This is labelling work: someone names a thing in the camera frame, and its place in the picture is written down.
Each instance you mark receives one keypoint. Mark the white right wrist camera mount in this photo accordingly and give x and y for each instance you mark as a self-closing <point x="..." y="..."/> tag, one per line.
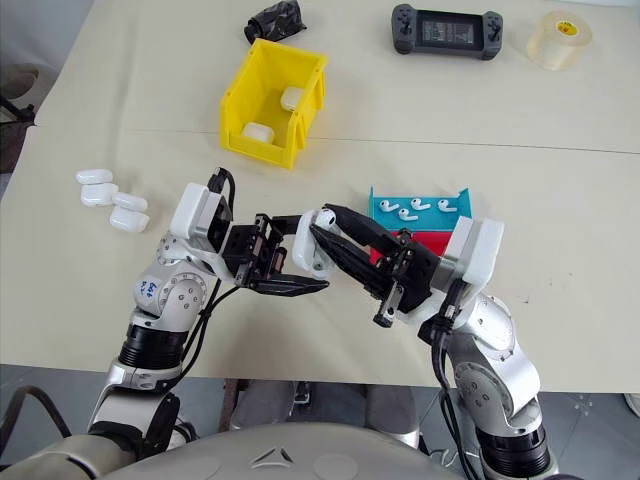
<point x="480" y="250"/>

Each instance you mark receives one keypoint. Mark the dark grey handheld controller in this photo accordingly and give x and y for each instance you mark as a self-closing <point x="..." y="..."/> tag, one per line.
<point x="447" y="32"/>

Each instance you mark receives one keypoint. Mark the clear tape roll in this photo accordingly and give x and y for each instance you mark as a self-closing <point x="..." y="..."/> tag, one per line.
<point x="560" y="40"/>

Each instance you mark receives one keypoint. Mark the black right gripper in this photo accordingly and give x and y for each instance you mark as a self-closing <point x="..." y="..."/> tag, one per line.
<point x="415" y="275"/>

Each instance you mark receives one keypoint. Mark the grey robot torso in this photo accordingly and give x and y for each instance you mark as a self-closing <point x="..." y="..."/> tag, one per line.
<point x="275" y="455"/>

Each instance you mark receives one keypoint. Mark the crumpled black plastic bag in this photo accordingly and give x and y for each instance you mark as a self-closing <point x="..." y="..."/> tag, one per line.
<point x="275" y="20"/>

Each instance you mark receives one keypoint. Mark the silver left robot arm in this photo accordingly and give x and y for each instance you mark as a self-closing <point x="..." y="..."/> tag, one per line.
<point x="175" y="300"/>

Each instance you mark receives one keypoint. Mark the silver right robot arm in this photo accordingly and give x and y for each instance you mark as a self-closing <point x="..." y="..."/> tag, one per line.
<point x="500" y="380"/>

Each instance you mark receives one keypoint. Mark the yellow plastic bin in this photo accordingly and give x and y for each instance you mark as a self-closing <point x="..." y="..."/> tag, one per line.
<point x="250" y="90"/>

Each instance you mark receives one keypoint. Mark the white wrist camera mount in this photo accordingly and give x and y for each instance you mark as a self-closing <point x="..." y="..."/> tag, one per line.
<point x="480" y="250"/>
<point x="192" y="215"/>

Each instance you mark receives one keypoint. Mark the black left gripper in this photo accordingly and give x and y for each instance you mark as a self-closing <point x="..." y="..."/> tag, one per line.
<point x="250" y="250"/>

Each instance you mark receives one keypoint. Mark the teal plastic tray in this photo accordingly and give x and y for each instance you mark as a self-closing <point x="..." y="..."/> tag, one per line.
<point x="430" y="222"/>

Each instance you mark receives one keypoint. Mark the rusty metal table leg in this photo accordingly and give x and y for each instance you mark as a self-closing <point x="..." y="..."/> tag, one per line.
<point x="230" y="405"/>

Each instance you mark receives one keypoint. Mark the closed white earbud case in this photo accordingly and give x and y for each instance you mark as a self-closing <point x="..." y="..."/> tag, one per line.
<point x="129" y="219"/>
<point x="93" y="176"/>
<point x="292" y="97"/>
<point x="130" y="201"/>
<point x="258" y="132"/>
<point x="99" y="194"/>

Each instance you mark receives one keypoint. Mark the white earbud case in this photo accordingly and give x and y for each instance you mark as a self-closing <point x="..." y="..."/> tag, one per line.
<point x="130" y="201"/>
<point x="292" y="97"/>
<point x="93" y="176"/>
<point x="99" y="194"/>
<point x="302" y="245"/>
<point x="129" y="219"/>
<point x="258" y="132"/>

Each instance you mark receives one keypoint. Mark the red plastic tray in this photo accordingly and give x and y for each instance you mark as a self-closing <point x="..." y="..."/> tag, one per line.
<point x="435" y="242"/>

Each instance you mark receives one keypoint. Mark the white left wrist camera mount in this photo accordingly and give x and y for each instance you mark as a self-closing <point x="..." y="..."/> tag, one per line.
<point x="192" y="215"/>

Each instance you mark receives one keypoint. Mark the white earbud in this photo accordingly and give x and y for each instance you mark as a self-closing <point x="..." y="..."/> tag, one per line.
<point x="327" y="217"/>
<point x="407" y="215"/>
<point x="419" y="203"/>
<point x="387" y="205"/>
<point x="446" y="206"/>

